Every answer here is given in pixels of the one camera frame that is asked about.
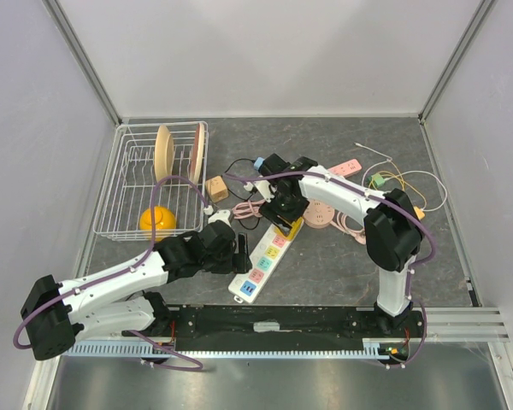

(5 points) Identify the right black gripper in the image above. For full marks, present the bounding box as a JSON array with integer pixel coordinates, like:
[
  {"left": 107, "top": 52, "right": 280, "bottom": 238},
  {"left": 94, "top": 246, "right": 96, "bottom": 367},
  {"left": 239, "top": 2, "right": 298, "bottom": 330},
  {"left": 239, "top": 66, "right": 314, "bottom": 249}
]
[{"left": 258, "top": 190, "right": 310, "bottom": 236}]

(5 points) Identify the white multicolour power strip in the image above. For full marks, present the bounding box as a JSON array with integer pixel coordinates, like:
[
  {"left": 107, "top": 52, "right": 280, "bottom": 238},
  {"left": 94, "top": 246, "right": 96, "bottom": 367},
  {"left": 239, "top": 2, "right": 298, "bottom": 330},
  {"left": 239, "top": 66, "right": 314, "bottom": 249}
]
[{"left": 228, "top": 222, "right": 304, "bottom": 304}]

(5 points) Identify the beige wooden cube socket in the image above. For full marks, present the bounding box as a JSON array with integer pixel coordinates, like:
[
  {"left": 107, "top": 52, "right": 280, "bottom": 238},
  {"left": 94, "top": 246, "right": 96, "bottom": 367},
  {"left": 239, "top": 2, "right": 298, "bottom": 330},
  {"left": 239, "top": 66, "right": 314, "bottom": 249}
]
[{"left": 205, "top": 176, "right": 229, "bottom": 203}]

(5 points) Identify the yellow cube socket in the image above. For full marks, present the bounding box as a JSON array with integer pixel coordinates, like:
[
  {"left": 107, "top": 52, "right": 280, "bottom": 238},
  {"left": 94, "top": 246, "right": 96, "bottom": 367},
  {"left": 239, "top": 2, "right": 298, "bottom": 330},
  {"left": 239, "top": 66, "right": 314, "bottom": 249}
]
[{"left": 274, "top": 217, "right": 304, "bottom": 241}]

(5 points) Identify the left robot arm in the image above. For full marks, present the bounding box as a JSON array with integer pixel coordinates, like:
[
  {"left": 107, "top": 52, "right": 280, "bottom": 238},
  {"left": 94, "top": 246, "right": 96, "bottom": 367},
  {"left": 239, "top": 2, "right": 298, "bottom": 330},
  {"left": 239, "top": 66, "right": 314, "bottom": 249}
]
[{"left": 14, "top": 220, "right": 252, "bottom": 361}]

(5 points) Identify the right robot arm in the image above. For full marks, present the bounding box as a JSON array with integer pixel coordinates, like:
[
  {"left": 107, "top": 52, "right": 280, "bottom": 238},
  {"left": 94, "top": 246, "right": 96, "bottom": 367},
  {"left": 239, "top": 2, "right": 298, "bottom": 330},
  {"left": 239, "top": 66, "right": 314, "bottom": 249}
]
[{"left": 254, "top": 154, "right": 423, "bottom": 337}]

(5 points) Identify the pink round power socket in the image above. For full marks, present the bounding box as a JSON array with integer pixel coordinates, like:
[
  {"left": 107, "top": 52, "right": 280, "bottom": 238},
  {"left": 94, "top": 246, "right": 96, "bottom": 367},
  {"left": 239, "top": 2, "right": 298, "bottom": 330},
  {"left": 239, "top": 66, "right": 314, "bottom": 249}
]
[{"left": 303, "top": 200, "right": 335, "bottom": 229}]

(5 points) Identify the blue charger adapter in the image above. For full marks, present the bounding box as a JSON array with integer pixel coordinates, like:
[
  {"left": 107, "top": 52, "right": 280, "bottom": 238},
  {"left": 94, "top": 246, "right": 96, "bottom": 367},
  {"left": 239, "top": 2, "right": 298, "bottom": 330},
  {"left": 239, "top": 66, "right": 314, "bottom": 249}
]
[{"left": 253, "top": 157, "right": 264, "bottom": 174}]

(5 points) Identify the pink long power strip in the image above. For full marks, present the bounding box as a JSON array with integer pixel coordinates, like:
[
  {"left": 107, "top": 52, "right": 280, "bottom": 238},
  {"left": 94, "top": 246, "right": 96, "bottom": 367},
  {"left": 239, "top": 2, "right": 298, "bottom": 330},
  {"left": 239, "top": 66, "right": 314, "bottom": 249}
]
[{"left": 328, "top": 159, "right": 362, "bottom": 178}]

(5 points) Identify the orange bowl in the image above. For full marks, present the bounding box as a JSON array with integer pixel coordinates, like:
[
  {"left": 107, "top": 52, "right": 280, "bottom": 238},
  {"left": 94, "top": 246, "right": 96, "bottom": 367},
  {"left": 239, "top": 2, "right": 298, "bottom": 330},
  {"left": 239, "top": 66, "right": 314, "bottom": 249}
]
[{"left": 139, "top": 206, "right": 176, "bottom": 242}]

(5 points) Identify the small green charger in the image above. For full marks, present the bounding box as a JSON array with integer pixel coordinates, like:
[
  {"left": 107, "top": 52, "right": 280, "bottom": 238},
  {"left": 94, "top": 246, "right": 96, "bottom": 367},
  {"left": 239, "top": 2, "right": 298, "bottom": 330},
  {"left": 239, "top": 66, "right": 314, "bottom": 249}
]
[{"left": 367, "top": 173, "right": 386, "bottom": 190}]

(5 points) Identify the pink rimmed plate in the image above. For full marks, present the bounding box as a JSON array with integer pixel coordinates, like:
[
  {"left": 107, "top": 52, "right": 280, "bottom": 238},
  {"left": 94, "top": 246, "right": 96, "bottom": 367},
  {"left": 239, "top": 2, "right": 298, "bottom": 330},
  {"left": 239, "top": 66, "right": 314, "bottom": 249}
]
[{"left": 188, "top": 122, "right": 205, "bottom": 184}]

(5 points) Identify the beige plate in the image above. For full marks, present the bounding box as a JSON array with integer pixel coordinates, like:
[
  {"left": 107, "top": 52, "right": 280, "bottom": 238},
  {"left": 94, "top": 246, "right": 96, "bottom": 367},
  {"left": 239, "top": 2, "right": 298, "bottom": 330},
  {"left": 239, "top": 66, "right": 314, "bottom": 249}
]
[{"left": 154, "top": 125, "right": 174, "bottom": 182}]

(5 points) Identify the small yellow charger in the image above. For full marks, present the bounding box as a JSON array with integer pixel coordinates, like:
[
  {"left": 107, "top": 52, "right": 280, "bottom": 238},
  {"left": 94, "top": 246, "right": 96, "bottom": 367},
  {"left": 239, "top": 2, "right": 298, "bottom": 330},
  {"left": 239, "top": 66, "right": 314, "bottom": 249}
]
[{"left": 413, "top": 206, "right": 425, "bottom": 220}]

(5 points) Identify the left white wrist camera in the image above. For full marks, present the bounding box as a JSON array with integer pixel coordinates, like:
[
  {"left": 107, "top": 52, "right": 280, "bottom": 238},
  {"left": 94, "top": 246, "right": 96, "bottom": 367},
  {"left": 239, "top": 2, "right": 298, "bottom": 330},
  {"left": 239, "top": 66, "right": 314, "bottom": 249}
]
[{"left": 203, "top": 205, "right": 233, "bottom": 226}]

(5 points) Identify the pink coiled cable with plug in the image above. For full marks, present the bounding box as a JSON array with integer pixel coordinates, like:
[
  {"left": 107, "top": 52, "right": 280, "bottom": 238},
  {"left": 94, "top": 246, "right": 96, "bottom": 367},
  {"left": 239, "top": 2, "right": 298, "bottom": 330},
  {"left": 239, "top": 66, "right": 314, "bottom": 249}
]
[{"left": 333, "top": 212, "right": 369, "bottom": 245}]

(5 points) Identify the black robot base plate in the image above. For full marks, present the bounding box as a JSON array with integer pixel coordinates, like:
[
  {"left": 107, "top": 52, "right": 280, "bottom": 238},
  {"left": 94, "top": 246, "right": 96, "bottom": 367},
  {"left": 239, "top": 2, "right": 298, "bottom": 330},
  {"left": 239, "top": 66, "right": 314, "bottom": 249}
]
[{"left": 121, "top": 303, "right": 428, "bottom": 354}]

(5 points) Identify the yellow charging cable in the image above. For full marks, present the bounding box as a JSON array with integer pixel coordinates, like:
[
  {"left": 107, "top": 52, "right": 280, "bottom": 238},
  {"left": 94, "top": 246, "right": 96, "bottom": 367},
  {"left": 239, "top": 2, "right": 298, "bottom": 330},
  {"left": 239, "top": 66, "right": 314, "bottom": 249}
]
[{"left": 368, "top": 158, "right": 420, "bottom": 210}]

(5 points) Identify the white wire dish rack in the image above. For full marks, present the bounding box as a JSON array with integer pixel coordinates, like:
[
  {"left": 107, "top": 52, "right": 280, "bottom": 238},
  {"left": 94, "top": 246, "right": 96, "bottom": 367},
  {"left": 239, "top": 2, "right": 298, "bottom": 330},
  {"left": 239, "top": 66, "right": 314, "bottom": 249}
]
[{"left": 92, "top": 120, "right": 209, "bottom": 241}]

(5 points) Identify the white charging cable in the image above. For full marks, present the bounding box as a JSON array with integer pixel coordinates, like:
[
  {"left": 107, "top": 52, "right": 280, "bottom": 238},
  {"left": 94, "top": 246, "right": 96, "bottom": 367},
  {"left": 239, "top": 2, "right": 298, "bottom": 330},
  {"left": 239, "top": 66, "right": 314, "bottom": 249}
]
[{"left": 353, "top": 143, "right": 449, "bottom": 213}]

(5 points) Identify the grey slotted cable duct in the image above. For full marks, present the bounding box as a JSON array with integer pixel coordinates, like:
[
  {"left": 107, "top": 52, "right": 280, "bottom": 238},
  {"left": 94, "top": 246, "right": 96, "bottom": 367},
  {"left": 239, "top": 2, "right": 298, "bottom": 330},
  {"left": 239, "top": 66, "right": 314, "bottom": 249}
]
[{"left": 63, "top": 339, "right": 409, "bottom": 360}]

